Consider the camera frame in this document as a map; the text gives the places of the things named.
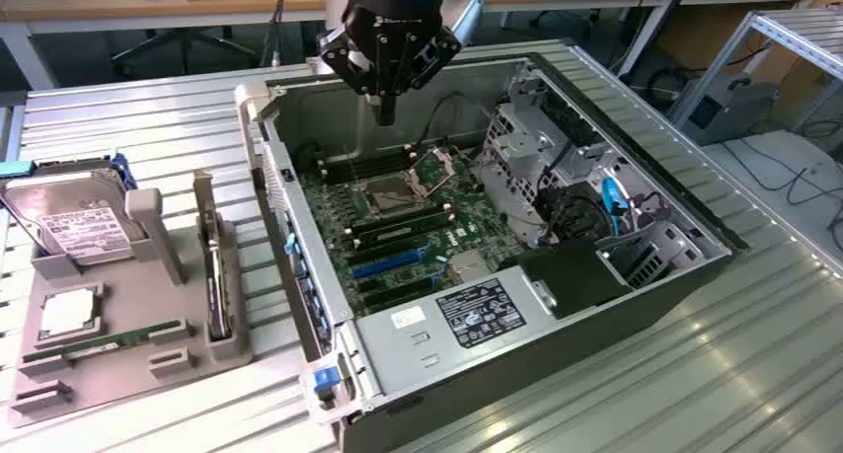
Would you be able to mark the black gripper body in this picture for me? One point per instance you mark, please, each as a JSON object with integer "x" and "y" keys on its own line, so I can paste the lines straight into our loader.
{"x": 394, "y": 9}

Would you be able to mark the graphics card with silver bracket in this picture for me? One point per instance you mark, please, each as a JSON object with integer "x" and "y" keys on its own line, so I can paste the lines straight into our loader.
{"x": 213, "y": 255}

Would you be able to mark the black office chair base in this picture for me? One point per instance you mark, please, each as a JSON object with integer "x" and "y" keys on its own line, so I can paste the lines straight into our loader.
{"x": 177, "y": 36}
{"x": 565, "y": 16}

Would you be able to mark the metal disk bay cage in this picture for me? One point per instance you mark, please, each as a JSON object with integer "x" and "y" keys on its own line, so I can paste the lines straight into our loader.
{"x": 520, "y": 142}

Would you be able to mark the metal socket cover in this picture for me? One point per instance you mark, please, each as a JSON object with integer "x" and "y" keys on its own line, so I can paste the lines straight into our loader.
{"x": 430, "y": 172}

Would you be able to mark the CPU socket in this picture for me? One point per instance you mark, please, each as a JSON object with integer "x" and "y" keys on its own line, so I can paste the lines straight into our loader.
{"x": 388, "y": 196}

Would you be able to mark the green motherboard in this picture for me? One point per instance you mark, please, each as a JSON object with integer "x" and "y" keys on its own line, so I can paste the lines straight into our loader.
{"x": 460, "y": 226}

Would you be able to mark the black slanted pole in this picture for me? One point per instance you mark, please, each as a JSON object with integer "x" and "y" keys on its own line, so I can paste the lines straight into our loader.
{"x": 663, "y": 19}

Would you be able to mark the RAM stick with white label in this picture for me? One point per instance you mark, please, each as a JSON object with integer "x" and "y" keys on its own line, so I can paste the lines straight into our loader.
{"x": 401, "y": 232}

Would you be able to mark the silver finned heatsink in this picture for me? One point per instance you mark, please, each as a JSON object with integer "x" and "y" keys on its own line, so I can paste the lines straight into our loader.
{"x": 468, "y": 268}

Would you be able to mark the blue expansion slot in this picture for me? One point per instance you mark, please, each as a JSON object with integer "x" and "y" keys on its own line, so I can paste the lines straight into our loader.
{"x": 388, "y": 268}

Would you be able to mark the black plastic shroud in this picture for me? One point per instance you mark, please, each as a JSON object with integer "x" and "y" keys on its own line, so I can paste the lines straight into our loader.
{"x": 565, "y": 275}

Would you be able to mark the silver hard disk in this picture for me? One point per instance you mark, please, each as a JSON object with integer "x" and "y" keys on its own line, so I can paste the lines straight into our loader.
{"x": 72, "y": 211}

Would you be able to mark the grey parts rack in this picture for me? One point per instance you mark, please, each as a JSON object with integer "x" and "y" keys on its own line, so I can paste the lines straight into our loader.
{"x": 132, "y": 295}

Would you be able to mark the grey power supply unit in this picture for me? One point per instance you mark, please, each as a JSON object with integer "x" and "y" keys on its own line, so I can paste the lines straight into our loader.
{"x": 408, "y": 354}

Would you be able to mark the open black PC case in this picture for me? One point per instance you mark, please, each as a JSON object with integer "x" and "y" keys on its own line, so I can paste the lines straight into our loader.
{"x": 592, "y": 354}

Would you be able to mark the blue case latch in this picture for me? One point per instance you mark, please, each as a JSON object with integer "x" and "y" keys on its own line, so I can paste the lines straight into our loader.
{"x": 325, "y": 378}

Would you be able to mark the silver CPU chip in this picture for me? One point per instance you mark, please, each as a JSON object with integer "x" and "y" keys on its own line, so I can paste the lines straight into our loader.
{"x": 69, "y": 312}

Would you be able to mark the green RAM stick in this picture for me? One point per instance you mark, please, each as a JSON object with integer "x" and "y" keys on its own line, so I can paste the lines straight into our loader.
{"x": 98, "y": 345}

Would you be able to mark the aluminium frame table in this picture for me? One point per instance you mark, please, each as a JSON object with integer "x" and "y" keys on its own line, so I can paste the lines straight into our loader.
{"x": 803, "y": 33}

